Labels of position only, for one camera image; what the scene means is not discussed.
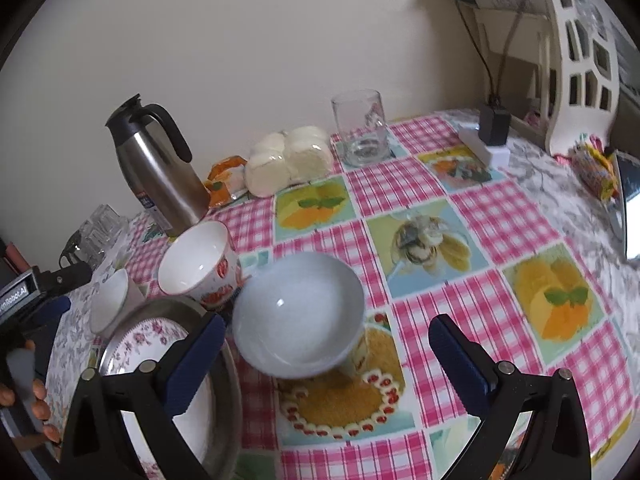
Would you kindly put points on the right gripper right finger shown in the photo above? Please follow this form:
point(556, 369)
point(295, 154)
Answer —
point(555, 444)

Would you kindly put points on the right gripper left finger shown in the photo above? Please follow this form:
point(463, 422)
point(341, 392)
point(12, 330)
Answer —
point(96, 443)

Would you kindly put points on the small white cup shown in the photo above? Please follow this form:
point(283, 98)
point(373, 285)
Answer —
point(117, 298)

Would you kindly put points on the floral rimmed white plate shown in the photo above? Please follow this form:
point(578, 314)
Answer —
point(149, 340)

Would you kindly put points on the strawberry patterned white bowl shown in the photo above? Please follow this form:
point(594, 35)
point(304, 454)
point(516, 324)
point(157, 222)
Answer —
point(203, 265)

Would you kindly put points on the light blue ceramic bowl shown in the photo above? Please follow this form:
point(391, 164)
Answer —
point(300, 316)

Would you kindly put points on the left hand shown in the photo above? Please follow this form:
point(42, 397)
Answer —
point(40, 409)

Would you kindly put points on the clear glass tumbler set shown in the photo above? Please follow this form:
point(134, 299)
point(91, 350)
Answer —
point(95, 237)

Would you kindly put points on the stainless steel thermos jug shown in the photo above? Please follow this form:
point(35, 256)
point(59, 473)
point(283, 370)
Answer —
point(155, 161)

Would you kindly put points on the orange snack packet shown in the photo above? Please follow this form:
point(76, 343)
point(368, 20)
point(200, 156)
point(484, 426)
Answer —
point(225, 182)

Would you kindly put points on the pink checkered fruit tablecloth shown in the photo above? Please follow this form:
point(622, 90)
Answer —
point(398, 227)

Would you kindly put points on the grey floral white tablecloth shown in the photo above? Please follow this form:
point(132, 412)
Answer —
point(542, 200)

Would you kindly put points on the colourful candy packet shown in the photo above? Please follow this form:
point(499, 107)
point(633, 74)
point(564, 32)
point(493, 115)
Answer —
point(595, 170)

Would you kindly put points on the bag of white buns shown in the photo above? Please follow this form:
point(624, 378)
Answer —
point(285, 158)

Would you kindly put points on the smartphone with dark screen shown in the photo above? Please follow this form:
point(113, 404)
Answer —
point(624, 209)

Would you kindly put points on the white power strip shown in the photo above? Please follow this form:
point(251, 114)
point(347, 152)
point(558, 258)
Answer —
point(493, 157)

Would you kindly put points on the black power adapter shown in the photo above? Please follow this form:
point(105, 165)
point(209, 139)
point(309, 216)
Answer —
point(494, 125)

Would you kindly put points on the clear glass mug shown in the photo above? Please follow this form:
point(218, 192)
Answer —
point(361, 125)

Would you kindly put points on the white lattice shelf unit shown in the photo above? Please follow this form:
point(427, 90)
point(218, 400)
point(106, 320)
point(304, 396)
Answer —
point(571, 46)

